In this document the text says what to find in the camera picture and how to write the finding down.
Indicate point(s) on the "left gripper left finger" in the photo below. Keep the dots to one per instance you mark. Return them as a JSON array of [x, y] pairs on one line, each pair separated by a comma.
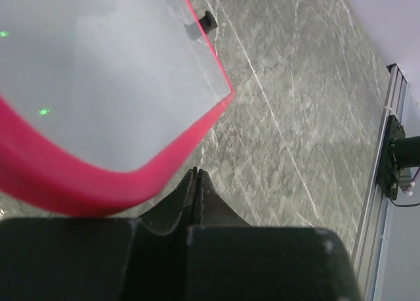
[[164, 239]]

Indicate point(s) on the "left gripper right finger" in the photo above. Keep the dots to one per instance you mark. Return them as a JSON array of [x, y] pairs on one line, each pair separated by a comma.
[[206, 208]]

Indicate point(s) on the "red framed whiteboard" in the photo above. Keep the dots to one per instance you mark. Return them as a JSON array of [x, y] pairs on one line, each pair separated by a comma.
[[102, 101]]

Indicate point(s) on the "aluminium mounting rail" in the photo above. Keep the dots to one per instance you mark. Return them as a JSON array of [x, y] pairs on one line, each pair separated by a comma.
[[367, 248]]

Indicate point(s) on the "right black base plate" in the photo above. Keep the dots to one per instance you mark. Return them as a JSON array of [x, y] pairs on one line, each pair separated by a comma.
[[388, 171]]

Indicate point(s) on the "whiteboard wire stand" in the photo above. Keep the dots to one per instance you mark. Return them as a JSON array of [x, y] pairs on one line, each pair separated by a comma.
[[208, 22]]

